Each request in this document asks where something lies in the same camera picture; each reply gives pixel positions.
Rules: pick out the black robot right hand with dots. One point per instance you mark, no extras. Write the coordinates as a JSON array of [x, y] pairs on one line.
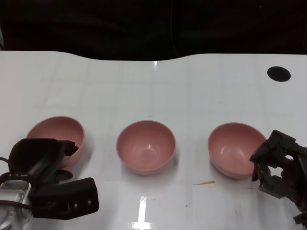
[[297, 177]]

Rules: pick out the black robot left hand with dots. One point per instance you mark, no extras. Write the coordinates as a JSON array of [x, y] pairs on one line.
[[36, 155]]

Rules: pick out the pink bowl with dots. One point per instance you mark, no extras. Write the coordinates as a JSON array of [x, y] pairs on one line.
[[60, 129], [232, 148], [146, 148]]

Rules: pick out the thin orange scrap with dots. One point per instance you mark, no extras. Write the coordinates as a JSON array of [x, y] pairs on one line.
[[206, 183]]

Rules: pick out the black round table grommet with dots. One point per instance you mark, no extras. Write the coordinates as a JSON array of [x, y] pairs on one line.
[[278, 74]]

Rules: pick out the black backdrop cloth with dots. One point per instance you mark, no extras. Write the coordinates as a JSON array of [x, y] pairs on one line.
[[120, 26]]

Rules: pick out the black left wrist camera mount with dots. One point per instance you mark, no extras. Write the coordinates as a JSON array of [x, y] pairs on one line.
[[72, 198]]

